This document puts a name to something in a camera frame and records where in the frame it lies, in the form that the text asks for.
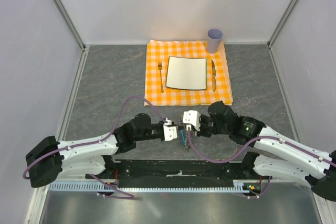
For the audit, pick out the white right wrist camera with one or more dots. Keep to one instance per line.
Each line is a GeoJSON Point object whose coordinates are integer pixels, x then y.
{"type": "Point", "coordinates": [192, 117]}

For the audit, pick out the left aluminium frame post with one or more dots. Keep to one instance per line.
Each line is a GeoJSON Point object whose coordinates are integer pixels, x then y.
{"type": "Point", "coordinates": [69, 23]}

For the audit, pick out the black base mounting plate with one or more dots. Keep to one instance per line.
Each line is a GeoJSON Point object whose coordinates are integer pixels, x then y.
{"type": "Point", "coordinates": [132, 173]}

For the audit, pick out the orange white checkered cloth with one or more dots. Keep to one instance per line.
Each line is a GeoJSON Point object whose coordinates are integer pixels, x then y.
{"type": "Point", "coordinates": [162, 50]}

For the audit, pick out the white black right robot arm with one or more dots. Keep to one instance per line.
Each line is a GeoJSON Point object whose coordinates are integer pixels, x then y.
{"type": "Point", "coordinates": [302, 164]}

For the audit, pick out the lilac plastic cup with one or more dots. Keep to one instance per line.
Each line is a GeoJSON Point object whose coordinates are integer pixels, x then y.
{"type": "Point", "coordinates": [214, 38]}

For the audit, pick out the metal key organizer blue handle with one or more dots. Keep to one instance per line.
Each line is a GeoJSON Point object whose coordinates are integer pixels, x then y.
{"type": "Point", "coordinates": [183, 129]}

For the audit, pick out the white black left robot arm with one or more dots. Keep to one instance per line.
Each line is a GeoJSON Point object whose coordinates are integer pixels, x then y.
{"type": "Point", "coordinates": [51, 159]}

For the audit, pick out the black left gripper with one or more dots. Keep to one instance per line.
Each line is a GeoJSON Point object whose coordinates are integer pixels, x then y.
{"type": "Point", "coordinates": [161, 121]}

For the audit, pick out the white square plate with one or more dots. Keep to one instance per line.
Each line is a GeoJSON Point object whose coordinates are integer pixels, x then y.
{"type": "Point", "coordinates": [186, 73]}

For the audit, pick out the gold knife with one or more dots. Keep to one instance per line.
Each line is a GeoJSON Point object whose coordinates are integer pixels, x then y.
{"type": "Point", "coordinates": [214, 85]}

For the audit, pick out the light blue cable duct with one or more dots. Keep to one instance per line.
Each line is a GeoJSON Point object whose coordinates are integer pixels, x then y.
{"type": "Point", "coordinates": [95, 186]}

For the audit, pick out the right aluminium frame post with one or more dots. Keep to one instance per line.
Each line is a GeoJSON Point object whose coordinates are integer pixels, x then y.
{"type": "Point", "coordinates": [283, 20]}

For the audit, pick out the aluminium frame post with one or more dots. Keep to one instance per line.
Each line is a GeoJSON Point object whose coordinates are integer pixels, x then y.
{"type": "Point", "coordinates": [283, 20]}
{"type": "Point", "coordinates": [69, 23]}

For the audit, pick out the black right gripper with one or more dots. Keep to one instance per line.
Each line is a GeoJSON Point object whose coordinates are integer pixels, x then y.
{"type": "Point", "coordinates": [201, 132]}

